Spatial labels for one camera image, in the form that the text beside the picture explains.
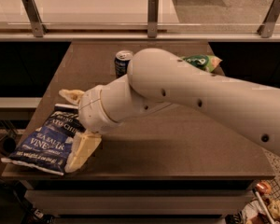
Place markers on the green chip bag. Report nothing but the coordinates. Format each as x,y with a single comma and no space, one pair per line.
208,63

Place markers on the middle metal railing bracket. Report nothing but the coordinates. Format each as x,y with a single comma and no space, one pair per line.
152,18

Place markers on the left metal railing bracket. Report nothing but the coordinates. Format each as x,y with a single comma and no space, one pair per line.
37,26

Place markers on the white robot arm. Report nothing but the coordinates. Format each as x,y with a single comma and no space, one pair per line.
157,79

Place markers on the blue soda can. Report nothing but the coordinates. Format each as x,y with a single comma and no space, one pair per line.
121,62

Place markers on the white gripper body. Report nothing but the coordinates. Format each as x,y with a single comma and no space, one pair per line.
90,109

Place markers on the wire basket with snacks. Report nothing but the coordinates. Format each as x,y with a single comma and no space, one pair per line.
263,208

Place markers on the blue chip bag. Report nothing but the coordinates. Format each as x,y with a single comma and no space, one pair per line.
48,147

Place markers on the right metal railing bracket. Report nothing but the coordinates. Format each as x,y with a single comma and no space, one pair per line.
265,30

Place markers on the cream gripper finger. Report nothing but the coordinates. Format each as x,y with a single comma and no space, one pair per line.
84,144
72,96

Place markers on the metal railing bracket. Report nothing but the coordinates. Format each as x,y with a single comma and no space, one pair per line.
265,30
152,18
37,26

